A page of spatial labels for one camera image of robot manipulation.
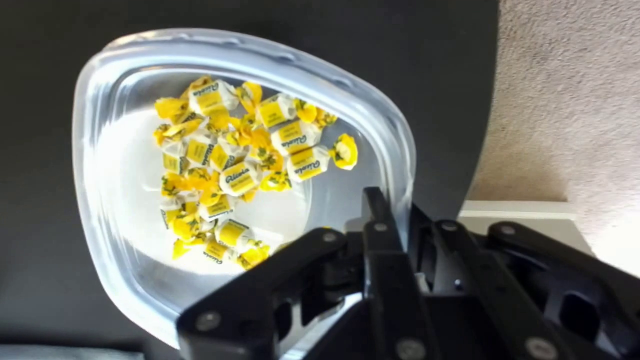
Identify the heap of yellow wrapped candies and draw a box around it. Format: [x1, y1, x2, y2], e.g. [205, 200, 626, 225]
[152, 75, 338, 271]

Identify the clear plastic lunchbox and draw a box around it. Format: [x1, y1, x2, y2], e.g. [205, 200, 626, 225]
[71, 27, 417, 351]

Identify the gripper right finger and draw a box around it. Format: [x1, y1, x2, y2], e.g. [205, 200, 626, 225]
[409, 204, 640, 360]

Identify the yellow wrapped candy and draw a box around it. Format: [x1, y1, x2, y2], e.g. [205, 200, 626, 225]
[329, 132, 359, 171]

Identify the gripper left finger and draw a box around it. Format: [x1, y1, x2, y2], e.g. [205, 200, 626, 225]
[176, 187, 437, 360]

